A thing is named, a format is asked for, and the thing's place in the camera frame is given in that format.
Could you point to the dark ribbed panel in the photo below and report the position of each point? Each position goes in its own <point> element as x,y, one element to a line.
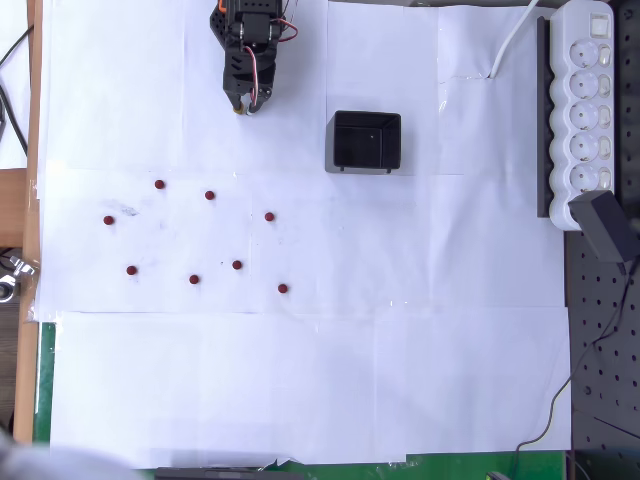
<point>7,360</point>

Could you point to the white paper covering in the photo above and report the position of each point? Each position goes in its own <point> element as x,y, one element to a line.
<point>350,350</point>

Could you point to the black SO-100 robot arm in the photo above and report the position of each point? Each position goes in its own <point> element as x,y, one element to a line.
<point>260,27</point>

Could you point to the white power strip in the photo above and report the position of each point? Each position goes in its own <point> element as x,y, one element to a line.
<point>582,120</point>

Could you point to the black flat device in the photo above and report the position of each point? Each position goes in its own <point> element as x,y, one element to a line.
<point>225,474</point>

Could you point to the metal clamp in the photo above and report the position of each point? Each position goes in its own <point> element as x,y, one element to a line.
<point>20,267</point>

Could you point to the grey blurred object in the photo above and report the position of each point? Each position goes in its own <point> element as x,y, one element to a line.
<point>50,462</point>

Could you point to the black pegboard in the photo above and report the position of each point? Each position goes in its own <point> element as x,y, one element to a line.
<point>605,320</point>

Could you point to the black power adapter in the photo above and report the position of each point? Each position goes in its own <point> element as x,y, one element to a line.
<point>602,225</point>

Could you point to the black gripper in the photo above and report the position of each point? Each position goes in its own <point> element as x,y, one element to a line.
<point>243,84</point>

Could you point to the black open box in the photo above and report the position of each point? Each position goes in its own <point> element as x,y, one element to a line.
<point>345,165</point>

